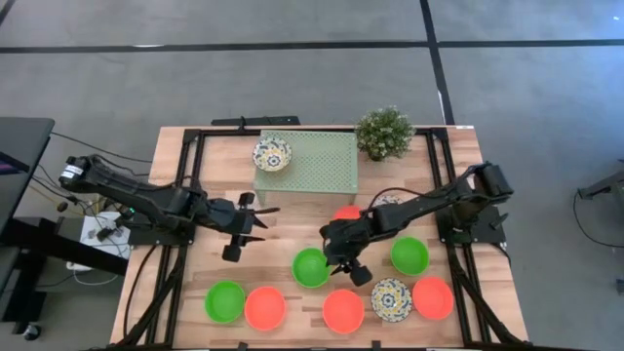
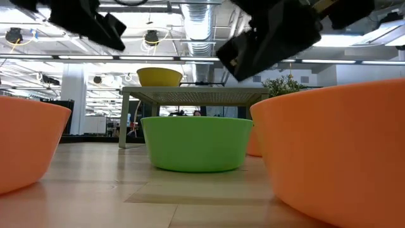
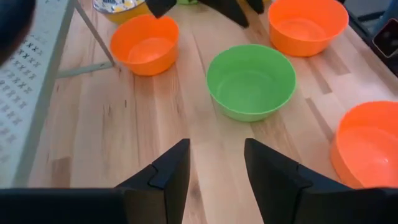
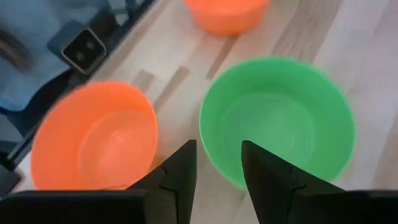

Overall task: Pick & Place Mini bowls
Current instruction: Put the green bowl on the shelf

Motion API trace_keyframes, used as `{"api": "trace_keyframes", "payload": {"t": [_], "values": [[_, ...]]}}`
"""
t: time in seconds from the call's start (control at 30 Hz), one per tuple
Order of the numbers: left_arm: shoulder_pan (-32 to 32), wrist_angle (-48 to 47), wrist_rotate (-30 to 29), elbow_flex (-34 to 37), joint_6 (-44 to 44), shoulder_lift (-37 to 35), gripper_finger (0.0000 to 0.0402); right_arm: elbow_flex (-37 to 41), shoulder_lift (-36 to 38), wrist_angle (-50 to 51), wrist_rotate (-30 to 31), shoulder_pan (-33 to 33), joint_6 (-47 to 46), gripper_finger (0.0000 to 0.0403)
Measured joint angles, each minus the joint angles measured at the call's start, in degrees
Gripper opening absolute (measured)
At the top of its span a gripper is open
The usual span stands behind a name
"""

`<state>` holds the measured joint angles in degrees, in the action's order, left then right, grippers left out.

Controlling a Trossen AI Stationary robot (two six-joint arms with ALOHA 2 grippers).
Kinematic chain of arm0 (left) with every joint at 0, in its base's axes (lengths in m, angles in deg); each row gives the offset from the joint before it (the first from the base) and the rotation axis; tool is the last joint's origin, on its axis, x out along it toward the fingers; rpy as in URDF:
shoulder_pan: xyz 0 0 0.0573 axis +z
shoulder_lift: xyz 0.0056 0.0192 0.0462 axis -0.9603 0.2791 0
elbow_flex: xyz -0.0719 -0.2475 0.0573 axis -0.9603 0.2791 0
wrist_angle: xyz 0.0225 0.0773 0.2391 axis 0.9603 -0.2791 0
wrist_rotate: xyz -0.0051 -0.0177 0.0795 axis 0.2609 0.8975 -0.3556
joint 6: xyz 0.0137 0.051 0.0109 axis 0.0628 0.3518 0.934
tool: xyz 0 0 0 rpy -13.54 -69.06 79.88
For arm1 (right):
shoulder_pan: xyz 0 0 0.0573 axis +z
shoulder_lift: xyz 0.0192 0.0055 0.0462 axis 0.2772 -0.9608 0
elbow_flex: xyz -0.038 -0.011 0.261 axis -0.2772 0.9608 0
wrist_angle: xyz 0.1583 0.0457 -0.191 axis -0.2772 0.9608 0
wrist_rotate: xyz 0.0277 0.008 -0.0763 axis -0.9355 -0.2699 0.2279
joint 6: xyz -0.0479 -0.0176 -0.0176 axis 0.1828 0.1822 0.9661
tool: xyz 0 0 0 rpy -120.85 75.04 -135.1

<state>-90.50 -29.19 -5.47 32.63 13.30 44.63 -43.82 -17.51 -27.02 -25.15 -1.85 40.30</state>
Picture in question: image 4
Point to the small black table camera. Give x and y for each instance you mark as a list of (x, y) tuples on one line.
[(82, 49)]

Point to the orange plastic mini bowl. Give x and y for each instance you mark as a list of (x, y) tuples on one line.
[(93, 140), (227, 15)]

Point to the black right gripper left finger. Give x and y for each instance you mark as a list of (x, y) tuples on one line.
[(174, 193)]

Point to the green plastic mini bowl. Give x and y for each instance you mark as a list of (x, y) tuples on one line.
[(280, 109)]

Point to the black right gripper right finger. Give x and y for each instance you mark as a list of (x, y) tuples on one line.
[(273, 193)]

